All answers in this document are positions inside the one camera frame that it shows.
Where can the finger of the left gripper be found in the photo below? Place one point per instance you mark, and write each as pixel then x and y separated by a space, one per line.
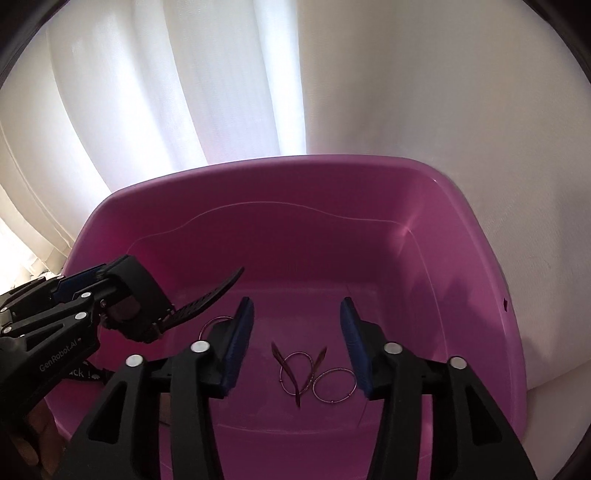
pixel 83 308
pixel 70 286

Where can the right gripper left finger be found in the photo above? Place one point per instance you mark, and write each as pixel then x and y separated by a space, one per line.
pixel 119 437

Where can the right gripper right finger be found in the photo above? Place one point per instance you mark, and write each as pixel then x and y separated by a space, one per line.
pixel 472 438

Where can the black wrist watch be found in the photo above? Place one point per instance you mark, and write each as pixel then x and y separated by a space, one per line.
pixel 133 304

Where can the large silver bangle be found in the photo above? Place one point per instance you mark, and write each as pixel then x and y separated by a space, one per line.
pixel 210 324

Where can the brown snap hair clip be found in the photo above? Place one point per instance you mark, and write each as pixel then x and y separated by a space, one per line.
pixel 298 371

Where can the pink plastic bin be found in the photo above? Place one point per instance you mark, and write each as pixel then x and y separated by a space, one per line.
pixel 395 235

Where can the black patterned ribbon band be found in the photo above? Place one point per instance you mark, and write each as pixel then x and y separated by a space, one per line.
pixel 86 372

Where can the person left hand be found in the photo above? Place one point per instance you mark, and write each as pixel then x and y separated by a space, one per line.
pixel 40 443

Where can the white curtain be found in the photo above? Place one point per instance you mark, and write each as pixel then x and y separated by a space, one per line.
pixel 111 93

